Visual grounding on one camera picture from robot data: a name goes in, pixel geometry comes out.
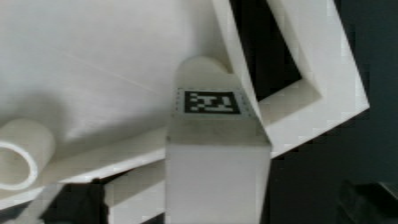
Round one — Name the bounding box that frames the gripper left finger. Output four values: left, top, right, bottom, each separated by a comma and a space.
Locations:
38, 179, 108, 224

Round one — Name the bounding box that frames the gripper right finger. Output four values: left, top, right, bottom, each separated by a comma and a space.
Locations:
335, 181, 398, 224

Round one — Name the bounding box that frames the white table leg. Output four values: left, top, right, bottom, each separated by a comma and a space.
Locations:
164, 57, 271, 224

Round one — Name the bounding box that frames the white square table top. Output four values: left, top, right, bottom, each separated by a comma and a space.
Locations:
0, 0, 276, 213

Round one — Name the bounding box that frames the white U-shaped obstacle fence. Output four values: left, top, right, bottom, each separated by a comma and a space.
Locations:
102, 0, 371, 224

